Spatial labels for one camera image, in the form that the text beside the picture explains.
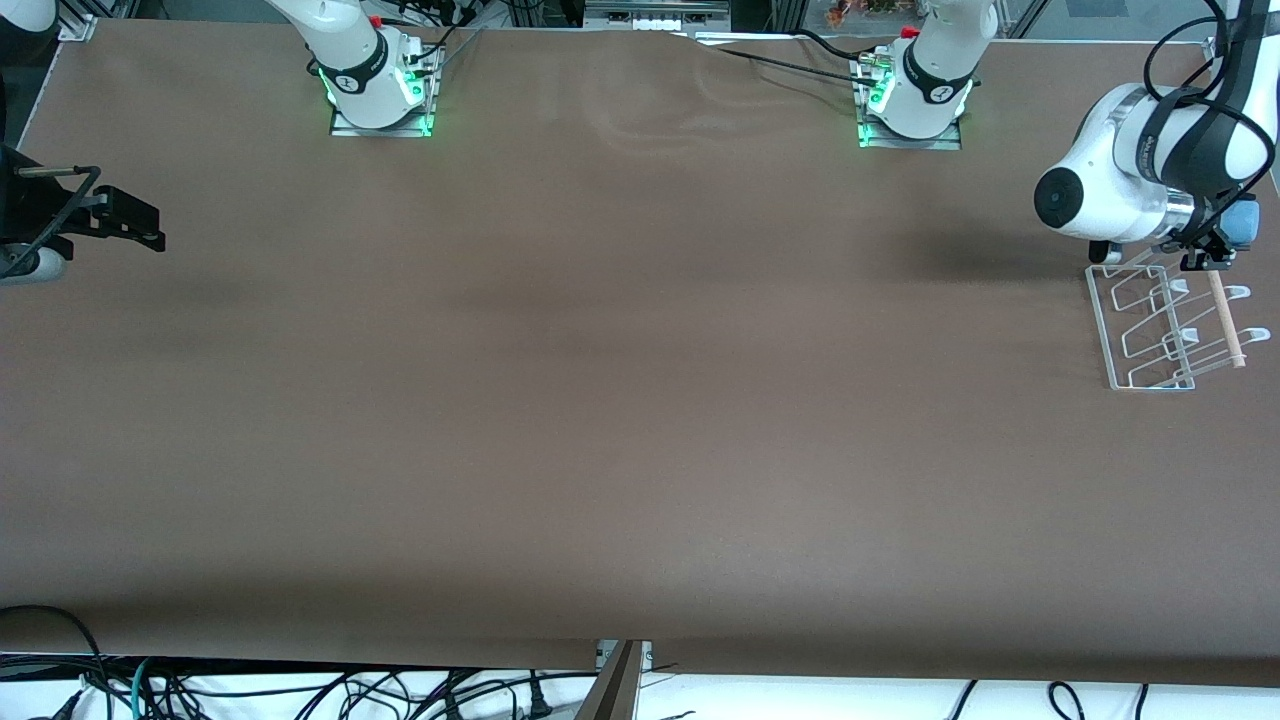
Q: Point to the orange background object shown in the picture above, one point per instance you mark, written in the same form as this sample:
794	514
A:
870	10

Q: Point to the grey metal frame box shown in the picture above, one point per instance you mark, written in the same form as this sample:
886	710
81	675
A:
655	12

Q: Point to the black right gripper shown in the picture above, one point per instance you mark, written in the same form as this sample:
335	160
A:
30	205

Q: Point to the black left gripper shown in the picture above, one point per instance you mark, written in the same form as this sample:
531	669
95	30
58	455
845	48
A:
1207	247

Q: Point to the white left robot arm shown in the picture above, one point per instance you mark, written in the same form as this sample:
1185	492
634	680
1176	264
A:
1110	180

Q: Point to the blue plastic cup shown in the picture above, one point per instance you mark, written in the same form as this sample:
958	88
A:
1245	222

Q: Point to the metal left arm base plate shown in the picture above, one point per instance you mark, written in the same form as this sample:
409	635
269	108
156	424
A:
950	142

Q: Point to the metal corner bracket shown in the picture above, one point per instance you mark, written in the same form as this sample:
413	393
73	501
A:
78	27

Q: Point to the aluminium profile beam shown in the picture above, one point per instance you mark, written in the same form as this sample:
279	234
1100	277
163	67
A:
615	690

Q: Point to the brown table cover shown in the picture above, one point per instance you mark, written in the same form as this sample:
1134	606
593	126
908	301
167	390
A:
640	450

